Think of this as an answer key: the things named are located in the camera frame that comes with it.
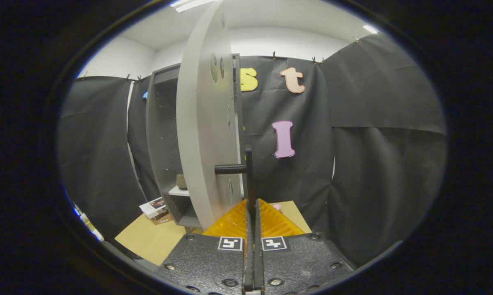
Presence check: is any white and yellow object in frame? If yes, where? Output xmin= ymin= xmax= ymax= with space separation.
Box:
xmin=79 ymin=213 xmax=105 ymax=242

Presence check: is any long ceiling light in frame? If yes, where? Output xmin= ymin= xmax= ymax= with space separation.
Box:
xmin=171 ymin=0 xmax=216 ymax=13

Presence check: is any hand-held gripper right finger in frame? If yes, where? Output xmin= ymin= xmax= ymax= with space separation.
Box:
xmin=253 ymin=198 xmax=356 ymax=295

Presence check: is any brown book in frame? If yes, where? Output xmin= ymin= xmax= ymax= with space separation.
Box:
xmin=152 ymin=211 xmax=174 ymax=225

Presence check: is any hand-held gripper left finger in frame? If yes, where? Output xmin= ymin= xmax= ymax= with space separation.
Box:
xmin=156 ymin=199 xmax=255 ymax=295

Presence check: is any grey shoe cabinet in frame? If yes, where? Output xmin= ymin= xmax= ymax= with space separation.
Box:
xmin=145 ymin=53 xmax=247 ymax=228

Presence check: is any white book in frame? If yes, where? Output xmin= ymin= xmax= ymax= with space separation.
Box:
xmin=139 ymin=197 xmax=168 ymax=219

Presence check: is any grey shoe cabinet door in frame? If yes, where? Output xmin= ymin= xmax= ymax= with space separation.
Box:
xmin=176 ymin=0 xmax=254 ymax=231

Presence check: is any black backdrop cloth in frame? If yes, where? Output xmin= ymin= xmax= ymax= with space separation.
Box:
xmin=57 ymin=33 xmax=449 ymax=269

